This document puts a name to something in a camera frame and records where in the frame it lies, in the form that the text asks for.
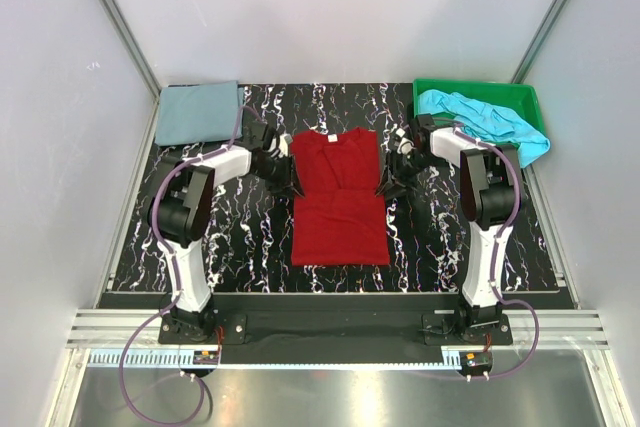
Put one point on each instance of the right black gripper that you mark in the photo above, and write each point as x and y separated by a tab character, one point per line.
400	185

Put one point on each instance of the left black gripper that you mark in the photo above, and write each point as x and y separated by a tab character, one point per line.
289	179

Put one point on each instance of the red t shirt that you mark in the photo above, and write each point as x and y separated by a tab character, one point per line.
339	219

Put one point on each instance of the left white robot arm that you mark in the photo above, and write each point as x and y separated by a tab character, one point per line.
179	212

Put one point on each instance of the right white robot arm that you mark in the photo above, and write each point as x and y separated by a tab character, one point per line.
490	196

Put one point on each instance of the crumpled cyan t shirt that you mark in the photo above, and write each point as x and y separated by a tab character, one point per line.
490	123

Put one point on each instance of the folded grey-blue t shirt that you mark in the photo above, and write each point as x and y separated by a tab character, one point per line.
202	113

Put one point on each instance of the green plastic bin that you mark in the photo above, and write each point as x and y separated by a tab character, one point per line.
520	98

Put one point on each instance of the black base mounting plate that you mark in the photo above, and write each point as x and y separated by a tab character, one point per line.
319	330

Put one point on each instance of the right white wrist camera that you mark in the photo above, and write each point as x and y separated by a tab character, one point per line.
401	142

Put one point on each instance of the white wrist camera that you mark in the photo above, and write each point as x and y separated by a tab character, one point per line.
280	146
401	142

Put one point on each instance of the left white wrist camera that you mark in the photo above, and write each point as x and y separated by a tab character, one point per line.
280	146

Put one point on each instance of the aluminium rail frame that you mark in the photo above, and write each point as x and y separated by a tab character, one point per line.
131	337

